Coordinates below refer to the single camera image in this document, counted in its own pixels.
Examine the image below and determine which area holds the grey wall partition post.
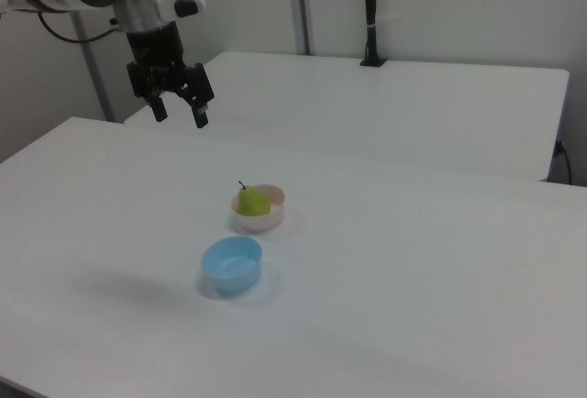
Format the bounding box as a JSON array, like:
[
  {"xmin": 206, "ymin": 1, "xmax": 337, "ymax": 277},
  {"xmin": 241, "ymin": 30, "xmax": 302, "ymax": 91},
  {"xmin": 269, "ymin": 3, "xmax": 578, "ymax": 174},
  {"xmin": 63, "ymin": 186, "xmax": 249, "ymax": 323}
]
[{"xmin": 285, "ymin": 0, "xmax": 318, "ymax": 57}]

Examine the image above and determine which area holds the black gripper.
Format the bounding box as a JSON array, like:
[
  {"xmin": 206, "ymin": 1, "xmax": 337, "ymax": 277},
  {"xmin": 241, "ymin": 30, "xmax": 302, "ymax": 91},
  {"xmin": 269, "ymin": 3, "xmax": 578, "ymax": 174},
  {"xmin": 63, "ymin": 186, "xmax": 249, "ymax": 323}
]
[{"xmin": 126, "ymin": 20, "xmax": 216, "ymax": 130}]

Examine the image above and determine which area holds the green pear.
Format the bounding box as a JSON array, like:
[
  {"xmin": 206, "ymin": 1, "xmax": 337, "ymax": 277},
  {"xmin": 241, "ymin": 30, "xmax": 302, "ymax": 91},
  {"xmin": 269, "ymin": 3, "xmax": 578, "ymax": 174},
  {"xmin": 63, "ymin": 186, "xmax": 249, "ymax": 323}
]
[{"xmin": 237, "ymin": 180, "xmax": 272, "ymax": 217}]

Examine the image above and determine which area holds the white side table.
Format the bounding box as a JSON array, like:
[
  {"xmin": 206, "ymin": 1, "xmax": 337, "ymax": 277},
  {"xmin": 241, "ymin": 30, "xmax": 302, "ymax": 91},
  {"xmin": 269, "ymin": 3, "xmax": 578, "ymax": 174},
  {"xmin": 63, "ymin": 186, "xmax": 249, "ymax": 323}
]
[{"xmin": 123, "ymin": 50, "xmax": 571, "ymax": 182}]

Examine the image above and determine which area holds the black wall power cable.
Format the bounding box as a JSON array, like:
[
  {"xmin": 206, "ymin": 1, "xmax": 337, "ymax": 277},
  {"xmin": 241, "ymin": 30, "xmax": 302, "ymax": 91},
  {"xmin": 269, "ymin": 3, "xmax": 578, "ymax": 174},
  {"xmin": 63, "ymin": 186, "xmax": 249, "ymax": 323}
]
[{"xmin": 554, "ymin": 139, "xmax": 574, "ymax": 185}]

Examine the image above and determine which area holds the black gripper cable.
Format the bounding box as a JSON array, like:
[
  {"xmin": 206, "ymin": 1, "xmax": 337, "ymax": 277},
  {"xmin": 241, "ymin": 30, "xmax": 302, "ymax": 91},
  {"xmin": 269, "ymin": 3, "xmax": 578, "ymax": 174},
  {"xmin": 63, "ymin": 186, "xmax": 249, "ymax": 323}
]
[{"xmin": 36, "ymin": 11, "xmax": 121, "ymax": 44}]

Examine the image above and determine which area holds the blue plastic bowl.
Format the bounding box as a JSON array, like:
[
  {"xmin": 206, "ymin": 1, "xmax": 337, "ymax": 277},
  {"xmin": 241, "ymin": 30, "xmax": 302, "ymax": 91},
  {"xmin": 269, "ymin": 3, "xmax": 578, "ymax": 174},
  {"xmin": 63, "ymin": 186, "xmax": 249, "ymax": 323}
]
[{"xmin": 200, "ymin": 236, "xmax": 264, "ymax": 294}]

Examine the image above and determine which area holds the pink plastic bowl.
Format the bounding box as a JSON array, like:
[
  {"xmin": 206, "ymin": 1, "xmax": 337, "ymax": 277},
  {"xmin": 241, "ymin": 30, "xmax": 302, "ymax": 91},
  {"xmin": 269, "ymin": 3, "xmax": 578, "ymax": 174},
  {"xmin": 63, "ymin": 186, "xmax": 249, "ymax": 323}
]
[{"xmin": 229, "ymin": 182, "xmax": 287, "ymax": 235}]

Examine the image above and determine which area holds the black camera stand pole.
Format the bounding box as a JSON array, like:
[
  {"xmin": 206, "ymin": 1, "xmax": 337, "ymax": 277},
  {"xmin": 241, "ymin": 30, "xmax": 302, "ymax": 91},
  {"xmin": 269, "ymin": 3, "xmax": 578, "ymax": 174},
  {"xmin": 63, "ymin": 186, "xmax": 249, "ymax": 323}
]
[{"xmin": 359, "ymin": 0, "xmax": 389, "ymax": 68}]

